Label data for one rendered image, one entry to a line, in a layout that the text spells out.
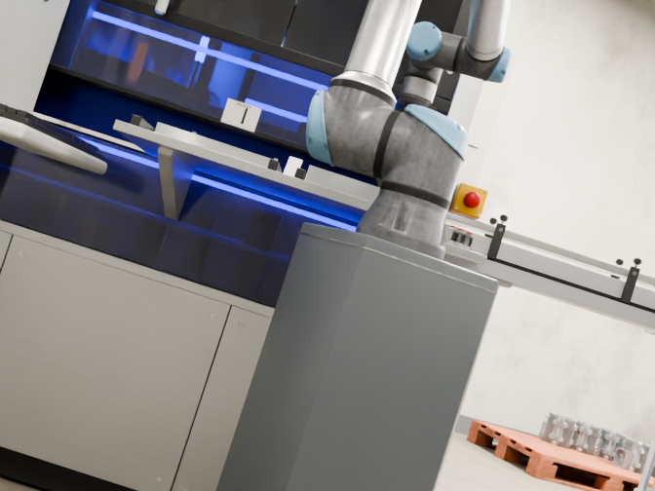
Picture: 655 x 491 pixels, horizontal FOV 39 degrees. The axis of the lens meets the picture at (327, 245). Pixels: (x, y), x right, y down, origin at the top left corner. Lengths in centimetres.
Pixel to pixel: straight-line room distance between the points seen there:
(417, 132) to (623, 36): 537
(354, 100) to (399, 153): 12
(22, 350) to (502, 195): 433
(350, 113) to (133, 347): 98
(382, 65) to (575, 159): 502
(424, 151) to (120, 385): 109
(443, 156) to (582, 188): 511
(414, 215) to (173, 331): 94
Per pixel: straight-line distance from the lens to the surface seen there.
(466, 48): 192
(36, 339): 230
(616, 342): 692
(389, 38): 155
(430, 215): 145
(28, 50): 216
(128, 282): 224
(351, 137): 148
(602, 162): 666
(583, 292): 240
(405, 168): 146
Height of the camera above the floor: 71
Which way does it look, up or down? 2 degrees up
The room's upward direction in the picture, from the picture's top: 18 degrees clockwise
